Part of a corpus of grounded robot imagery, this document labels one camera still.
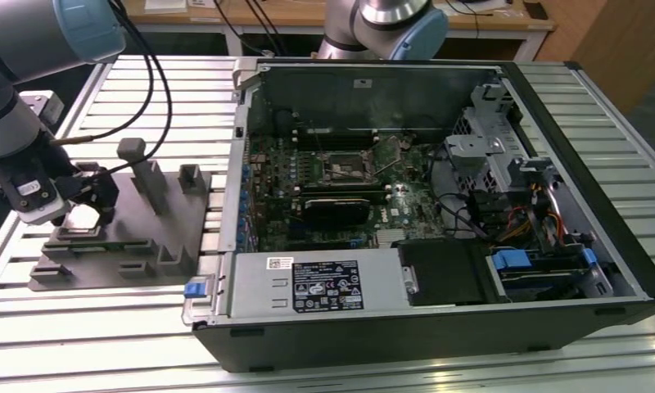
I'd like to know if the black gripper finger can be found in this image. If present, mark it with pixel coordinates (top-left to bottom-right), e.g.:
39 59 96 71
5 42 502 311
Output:
51 178 84 228
94 191 122 226

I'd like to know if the silver CPU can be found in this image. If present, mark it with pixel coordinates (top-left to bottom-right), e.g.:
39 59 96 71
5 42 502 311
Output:
68 204 103 229

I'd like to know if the thin metal locking lever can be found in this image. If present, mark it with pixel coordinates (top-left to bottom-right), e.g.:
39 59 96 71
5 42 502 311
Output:
308 120 326 157

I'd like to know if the CPU socket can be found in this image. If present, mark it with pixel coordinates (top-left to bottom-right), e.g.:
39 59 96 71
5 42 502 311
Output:
316 149 378 185

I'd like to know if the grey parts rack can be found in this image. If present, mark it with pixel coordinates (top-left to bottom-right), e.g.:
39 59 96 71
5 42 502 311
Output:
27 138 214 291

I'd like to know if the blue case latch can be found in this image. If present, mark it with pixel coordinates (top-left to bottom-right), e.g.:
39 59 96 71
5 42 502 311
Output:
183 276 210 299

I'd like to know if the silver power supply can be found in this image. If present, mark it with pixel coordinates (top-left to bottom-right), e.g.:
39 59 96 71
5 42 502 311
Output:
226 249 414 319

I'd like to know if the black graphics card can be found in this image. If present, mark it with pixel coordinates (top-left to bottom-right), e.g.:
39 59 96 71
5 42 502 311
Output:
303 197 374 227

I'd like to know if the silver chipset heatsink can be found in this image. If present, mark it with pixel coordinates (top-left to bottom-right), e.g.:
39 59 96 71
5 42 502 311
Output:
375 228 413 247

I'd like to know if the green motherboard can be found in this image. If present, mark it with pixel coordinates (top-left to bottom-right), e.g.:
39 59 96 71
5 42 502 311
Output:
243 133 450 253

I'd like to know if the black plastic drive box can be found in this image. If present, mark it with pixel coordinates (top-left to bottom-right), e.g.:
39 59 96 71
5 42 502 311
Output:
391 238 497 308

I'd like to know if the black silver PC case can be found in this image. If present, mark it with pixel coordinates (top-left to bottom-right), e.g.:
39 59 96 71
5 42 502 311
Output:
180 56 655 373

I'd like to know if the silver drive cage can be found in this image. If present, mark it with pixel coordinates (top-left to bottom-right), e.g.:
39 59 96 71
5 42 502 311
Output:
442 84 534 193

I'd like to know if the blue disk carrier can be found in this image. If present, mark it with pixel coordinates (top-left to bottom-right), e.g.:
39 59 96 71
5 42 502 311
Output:
485 244 600 303

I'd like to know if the brown wooden cabinet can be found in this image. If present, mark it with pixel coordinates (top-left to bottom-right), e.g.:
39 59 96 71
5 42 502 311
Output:
539 0 655 111

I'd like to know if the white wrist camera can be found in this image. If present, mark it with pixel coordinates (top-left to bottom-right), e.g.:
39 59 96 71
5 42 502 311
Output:
3 169 72 225

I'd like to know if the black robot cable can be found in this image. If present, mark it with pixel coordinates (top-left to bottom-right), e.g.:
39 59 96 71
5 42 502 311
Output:
79 0 175 183
51 0 159 145

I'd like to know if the red black twisted wire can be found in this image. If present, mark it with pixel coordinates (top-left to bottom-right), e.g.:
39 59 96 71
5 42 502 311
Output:
246 133 267 165

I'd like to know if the wooden desk white frame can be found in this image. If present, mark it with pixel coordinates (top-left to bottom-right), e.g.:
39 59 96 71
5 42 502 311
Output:
111 0 558 58

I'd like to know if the yellow orange wire bundle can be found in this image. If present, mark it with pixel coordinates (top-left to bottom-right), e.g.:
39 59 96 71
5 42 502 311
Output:
497 204 569 246

